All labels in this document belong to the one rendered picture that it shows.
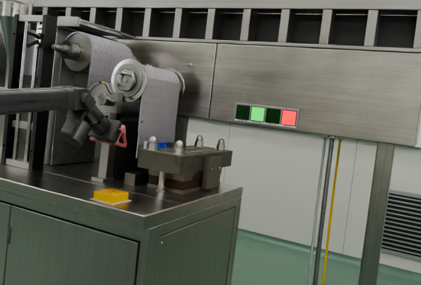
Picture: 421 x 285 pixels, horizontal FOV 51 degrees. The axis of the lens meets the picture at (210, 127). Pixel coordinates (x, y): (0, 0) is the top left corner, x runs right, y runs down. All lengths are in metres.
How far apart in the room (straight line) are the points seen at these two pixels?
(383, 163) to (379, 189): 0.10
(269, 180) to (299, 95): 2.57
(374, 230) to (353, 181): 2.21
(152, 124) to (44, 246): 0.53
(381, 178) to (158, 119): 0.84
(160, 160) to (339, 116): 0.63
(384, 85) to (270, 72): 0.40
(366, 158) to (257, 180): 0.99
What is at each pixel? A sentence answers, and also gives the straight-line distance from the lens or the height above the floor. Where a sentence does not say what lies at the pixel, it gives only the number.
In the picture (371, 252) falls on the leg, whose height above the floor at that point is 0.73.
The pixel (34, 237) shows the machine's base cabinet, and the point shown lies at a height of 0.74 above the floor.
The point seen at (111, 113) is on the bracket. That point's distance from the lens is 1.51.
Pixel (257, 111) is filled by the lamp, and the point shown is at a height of 1.19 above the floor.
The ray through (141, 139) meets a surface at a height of 1.05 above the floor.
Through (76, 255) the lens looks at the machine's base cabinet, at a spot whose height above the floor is 0.73.
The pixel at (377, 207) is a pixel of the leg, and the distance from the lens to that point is 1.75.
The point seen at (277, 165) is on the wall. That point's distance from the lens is 4.10.
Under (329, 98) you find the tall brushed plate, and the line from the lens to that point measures 1.59.
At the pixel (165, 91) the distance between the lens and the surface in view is 1.63.
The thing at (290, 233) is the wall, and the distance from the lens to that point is 4.16.
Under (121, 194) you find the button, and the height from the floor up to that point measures 0.92.
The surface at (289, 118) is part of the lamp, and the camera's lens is 1.61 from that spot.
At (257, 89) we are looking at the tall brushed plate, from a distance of 1.67.
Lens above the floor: 1.20
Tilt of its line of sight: 3 degrees down
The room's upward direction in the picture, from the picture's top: 7 degrees clockwise
